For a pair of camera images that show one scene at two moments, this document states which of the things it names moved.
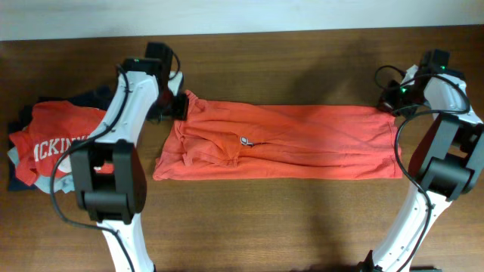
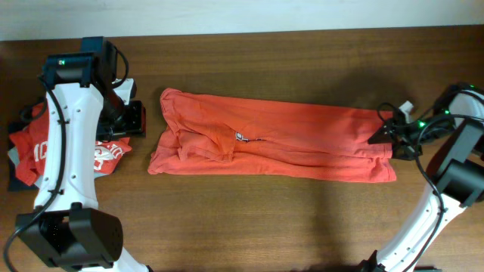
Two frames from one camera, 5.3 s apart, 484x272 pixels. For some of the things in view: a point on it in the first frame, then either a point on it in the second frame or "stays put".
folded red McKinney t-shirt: [54, 128] stays put
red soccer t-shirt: [215, 141] stays put
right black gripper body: [398, 101] to [434, 130]
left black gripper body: [169, 105] to [131, 122]
